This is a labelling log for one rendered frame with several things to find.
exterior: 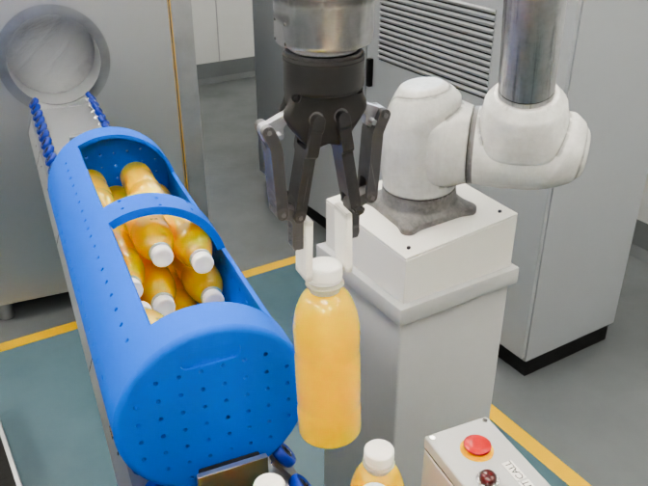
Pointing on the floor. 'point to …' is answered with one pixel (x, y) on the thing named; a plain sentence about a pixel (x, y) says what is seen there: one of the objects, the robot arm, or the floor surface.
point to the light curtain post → (188, 100)
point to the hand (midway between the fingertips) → (324, 242)
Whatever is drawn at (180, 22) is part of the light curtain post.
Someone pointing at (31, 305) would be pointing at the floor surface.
